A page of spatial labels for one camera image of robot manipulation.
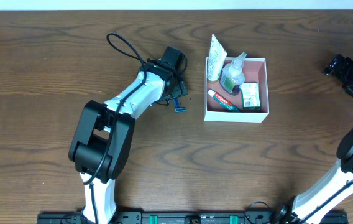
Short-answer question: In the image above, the blue disposable razor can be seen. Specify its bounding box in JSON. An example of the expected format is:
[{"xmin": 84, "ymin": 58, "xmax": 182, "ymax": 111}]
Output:
[{"xmin": 173, "ymin": 98, "xmax": 187, "ymax": 113}]

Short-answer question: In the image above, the white Pantene lotion tube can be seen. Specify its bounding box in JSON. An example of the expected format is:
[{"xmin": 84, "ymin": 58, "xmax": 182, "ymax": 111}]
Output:
[{"xmin": 207, "ymin": 34, "xmax": 227, "ymax": 82}]

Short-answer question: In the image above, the red teal Colgate toothpaste tube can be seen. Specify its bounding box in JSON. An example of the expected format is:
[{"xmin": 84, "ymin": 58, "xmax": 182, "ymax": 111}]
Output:
[{"xmin": 207, "ymin": 89, "xmax": 242, "ymax": 113}]

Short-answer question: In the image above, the clear pump bottle purple liquid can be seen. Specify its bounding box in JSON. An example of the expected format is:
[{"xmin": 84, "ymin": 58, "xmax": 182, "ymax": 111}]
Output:
[{"xmin": 220, "ymin": 52, "xmax": 247, "ymax": 95}]

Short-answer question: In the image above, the green white soap box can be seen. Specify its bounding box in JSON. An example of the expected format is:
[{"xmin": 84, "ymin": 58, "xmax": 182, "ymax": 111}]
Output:
[{"xmin": 240, "ymin": 83, "xmax": 261, "ymax": 110}]

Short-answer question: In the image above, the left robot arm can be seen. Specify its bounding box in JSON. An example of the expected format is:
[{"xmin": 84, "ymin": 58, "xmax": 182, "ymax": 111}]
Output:
[{"xmin": 68, "ymin": 47, "xmax": 187, "ymax": 223}]

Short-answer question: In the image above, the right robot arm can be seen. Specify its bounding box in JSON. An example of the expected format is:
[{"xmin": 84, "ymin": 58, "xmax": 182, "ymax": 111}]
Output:
[{"xmin": 271, "ymin": 54, "xmax": 353, "ymax": 223}]

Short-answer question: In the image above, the cream box with pink interior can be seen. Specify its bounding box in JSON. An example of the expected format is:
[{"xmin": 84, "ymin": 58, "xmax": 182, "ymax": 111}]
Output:
[{"xmin": 204, "ymin": 58, "xmax": 270, "ymax": 123}]

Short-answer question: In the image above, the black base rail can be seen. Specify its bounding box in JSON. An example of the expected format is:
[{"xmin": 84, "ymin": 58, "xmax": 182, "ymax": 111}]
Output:
[{"xmin": 36, "ymin": 210, "xmax": 349, "ymax": 224}]

